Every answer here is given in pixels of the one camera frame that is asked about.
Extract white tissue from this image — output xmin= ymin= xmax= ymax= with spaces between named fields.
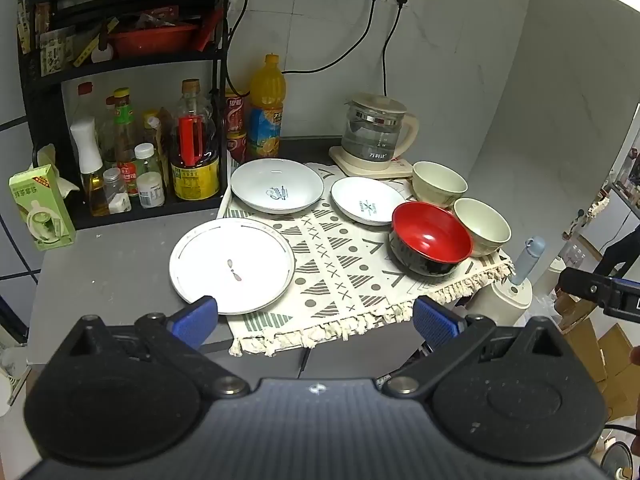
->
xmin=34 ymin=144 xmax=81 ymax=196

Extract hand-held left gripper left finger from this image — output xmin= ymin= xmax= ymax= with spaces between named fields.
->
xmin=52 ymin=295 xmax=252 ymax=400

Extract clear bottle with red cap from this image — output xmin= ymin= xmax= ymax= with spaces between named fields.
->
xmin=75 ymin=82 xmax=99 ymax=122

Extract green tissue box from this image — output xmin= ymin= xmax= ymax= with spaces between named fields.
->
xmin=9 ymin=165 xmax=77 ymax=252

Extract red cans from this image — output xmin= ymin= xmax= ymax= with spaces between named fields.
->
xmin=225 ymin=90 xmax=248 ymax=133

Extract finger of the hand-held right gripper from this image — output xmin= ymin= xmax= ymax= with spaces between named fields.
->
xmin=557 ymin=266 xmax=640 ymax=312

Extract small white plastic bottle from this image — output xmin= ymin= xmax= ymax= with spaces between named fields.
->
xmin=137 ymin=172 xmax=166 ymax=209

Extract small deep white printed plate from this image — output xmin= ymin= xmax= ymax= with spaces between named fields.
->
xmin=330 ymin=176 xmax=407 ymax=227

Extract soy sauce bottle red handle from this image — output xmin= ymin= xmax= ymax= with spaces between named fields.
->
xmin=170 ymin=79 xmax=221 ymax=201

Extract large deep white printed plate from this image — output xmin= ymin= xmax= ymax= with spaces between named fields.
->
xmin=230 ymin=158 xmax=325 ymax=215

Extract green label yellow cap bottle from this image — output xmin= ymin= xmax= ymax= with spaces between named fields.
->
xmin=112 ymin=87 xmax=141 ymax=197

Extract patterned fringed table cloth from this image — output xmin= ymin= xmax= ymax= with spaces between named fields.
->
xmin=217 ymin=162 xmax=516 ymax=358

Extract black power cable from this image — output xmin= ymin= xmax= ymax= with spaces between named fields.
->
xmin=224 ymin=0 xmax=251 ymax=92
xmin=382 ymin=6 xmax=404 ymax=99
xmin=281 ymin=0 xmax=379 ymax=74

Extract large gold-rimmed plate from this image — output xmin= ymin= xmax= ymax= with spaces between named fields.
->
xmin=169 ymin=217 xmax=296 ymax=316

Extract seasoning packet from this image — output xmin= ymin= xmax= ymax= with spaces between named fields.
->
xmin=39 ymin=26 xmax=77 ymax=75

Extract cardboard box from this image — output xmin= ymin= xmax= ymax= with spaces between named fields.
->
xmin=597 ymin=322 xmax=640 ymax=413
xmin=554 ymin=291 xmax=603 ymax=343

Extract red and black bowl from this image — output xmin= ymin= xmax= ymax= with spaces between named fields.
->
xmin=389 ymin=201 xmax=473 ymax=278

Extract cream bowl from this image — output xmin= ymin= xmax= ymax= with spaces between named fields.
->
xmin=411 ymin=161 xmax=468 ymax=209
xmin=452 ymin=197 xmax=512 ymax=258

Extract white-capped seasoning jar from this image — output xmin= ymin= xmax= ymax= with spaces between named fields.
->
xmin=134 ymin=142 xmax=157 ymax=177

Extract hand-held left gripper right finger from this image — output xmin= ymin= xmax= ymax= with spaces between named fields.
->
xmin=384 ymin=295 xmax=587 ymax=397

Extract red plastic basket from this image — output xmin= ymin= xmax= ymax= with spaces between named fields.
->
xmin=107 ymin=21 xmax=199 ymax=59

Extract orange juice bottle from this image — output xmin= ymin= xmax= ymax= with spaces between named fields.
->
xmin=247 ymin=54 xmax=287 ymax=161

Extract glass electric kettle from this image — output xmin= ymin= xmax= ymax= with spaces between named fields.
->
xmin=342 ymin=92 xmax=420 ymax=171

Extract black shelf rack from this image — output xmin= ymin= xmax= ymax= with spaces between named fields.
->
xmin=17 ymin=0 xmax=235 ymax=231

